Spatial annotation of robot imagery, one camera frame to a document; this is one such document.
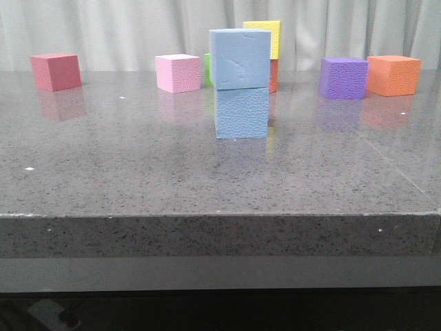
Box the green foam cube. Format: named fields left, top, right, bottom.
left=204, top=53, right=213, bottom=86

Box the orange foam cube under yellow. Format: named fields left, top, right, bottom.
left=269, top=59, right=278, bottom=93

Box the red foam cube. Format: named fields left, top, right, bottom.
left=30, top=53, right=82, bottom=92

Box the purple foam cube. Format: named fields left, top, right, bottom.
left=318, top=57, right=369, bottom=99

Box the pink foam cube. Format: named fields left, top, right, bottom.
left=155, top=54, right=201, bottom=93

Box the pale grey curtain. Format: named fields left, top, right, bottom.
left=1, top=1, right=440, bottom=71

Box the light blue foam cube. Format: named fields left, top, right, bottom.
left=209, top=28, right=271, bottom=90
left=214, top=88, right=269, bottom=139

